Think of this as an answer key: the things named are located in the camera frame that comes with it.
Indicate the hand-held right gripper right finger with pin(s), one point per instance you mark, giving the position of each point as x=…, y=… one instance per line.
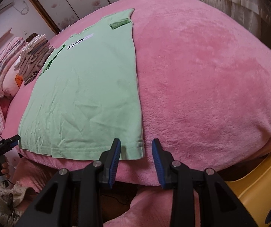
x=157, y=163

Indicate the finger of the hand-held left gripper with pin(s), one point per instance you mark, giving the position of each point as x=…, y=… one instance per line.
x=13, y=141

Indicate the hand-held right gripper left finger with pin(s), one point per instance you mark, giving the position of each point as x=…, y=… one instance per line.
x=115, y=163

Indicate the green t-shirt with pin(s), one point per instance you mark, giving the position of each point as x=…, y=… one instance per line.
x=83, y=94

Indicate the stack of folded clothes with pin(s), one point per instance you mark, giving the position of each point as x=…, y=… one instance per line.
x=33, y=59

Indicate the person's pink-clad leg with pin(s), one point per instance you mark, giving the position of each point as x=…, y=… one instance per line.
x=149, y=208

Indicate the pink folded quilt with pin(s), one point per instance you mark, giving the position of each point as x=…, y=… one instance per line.
x=5, y=54

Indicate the pink bed blanket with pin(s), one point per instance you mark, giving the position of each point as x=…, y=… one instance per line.
x=208, y=75

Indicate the yellow plastic stool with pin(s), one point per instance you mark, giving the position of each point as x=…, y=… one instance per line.
x=263, y=182

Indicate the dark wooden headboard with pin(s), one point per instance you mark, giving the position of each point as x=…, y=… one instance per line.
x=33, y=36

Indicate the white air conditioner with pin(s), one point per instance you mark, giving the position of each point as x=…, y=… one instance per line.
x=3, y=10

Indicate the pink wall shelf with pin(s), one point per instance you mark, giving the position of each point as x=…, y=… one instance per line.
x=0, y=40

